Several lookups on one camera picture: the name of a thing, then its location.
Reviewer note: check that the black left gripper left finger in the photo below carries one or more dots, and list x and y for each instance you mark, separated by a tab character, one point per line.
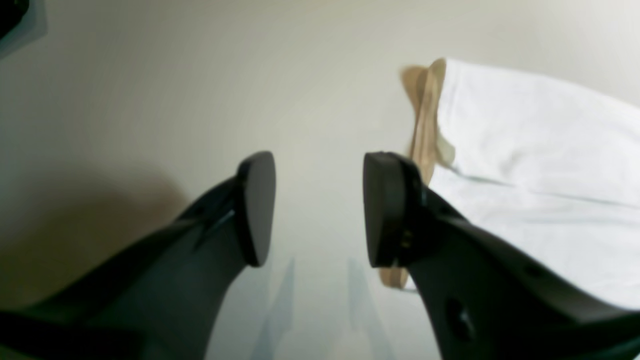
159	298

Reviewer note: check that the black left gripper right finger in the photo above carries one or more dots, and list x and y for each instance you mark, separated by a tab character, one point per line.
486	299

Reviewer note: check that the white printed T-shirt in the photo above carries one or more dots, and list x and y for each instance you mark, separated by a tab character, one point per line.
550	166

